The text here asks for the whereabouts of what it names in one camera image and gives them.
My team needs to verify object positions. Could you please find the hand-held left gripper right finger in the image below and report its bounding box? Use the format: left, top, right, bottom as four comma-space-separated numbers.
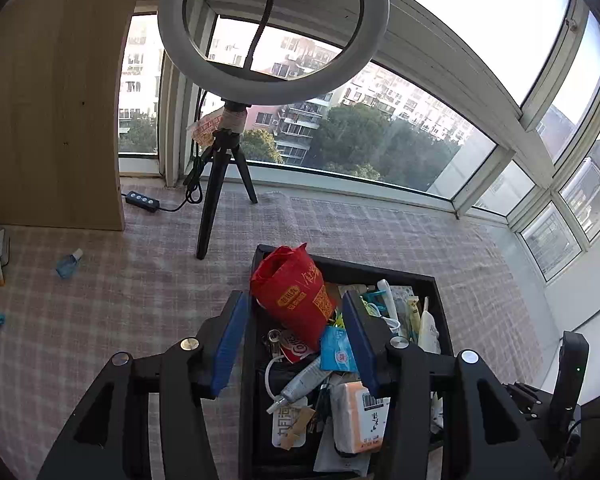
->
341, 289, 558, 480

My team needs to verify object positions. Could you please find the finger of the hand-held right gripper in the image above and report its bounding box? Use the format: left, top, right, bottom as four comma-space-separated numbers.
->
502, 381, 557, 417

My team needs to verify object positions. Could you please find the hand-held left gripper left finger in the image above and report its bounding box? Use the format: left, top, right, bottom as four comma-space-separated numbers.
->
37, 290, 249, 480

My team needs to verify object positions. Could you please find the light blue wipes packet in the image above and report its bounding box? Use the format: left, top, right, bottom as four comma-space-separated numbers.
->
320, 325, 361, 373

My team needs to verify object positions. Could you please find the slim white tube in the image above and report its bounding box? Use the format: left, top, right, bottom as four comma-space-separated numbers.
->
377, 279, 402, 337

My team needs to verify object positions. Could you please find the red white snack sachet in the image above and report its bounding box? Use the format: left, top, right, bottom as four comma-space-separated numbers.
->
280, 332, 316, 363

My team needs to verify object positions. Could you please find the black storage box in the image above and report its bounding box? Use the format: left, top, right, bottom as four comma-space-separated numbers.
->
237, 244, 456, 480

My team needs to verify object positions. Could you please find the silver tube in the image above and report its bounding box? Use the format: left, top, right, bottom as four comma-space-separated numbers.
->
266, 355, 333, 415

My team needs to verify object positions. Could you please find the red printed bag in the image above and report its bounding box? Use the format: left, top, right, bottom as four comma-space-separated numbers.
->
250, 244, 338, 353

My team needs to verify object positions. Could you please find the orange white tissue pack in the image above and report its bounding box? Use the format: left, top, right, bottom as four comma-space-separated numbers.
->
330, 381, 391, 456

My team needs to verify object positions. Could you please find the white sachet green print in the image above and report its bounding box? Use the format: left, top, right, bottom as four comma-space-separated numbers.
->
271, 396, 308, 450

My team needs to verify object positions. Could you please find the pink plaid cloth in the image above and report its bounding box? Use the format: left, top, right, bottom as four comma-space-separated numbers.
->
0, 185, 546, 480

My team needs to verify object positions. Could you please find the white plastic wrapper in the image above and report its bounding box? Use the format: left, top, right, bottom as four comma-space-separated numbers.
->
314, 427, 373, 478

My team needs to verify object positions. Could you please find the black tripod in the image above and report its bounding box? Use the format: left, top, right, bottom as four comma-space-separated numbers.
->
195, 102, 259, 261

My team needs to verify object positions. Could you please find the black power strip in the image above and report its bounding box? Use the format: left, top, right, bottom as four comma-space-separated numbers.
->
124, 191, 162, 212

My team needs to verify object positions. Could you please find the small blue bottle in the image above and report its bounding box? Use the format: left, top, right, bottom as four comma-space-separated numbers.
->
55, 248, 84, 279

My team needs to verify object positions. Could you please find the crumpled printed packet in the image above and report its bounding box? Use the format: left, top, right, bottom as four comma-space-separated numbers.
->
190, 110, 251, 148

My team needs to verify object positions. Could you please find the light wooden board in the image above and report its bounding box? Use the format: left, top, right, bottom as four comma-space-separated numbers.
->
0, 0, 146, 232

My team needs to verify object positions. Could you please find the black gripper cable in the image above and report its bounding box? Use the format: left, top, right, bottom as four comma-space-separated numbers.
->
555, 412, 600, 466

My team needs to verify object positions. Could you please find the black ring light cable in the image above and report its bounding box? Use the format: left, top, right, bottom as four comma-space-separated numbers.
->
157, 87, 211, 212

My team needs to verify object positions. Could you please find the white ring light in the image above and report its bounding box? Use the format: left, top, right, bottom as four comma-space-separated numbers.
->
157, 0, 390, 106

